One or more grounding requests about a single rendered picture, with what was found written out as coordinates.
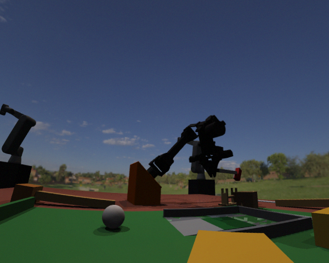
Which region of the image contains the green putting mat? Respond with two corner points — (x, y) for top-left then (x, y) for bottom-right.
(0, 207), (329, 263)

